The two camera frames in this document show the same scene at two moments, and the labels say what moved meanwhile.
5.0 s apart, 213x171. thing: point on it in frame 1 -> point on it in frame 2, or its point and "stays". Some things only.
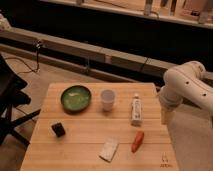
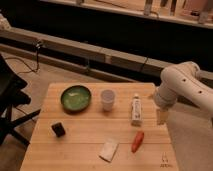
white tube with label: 136,111 stays
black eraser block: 58,129 stays
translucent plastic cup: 107,98 stays
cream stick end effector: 166,116 -> 162,116
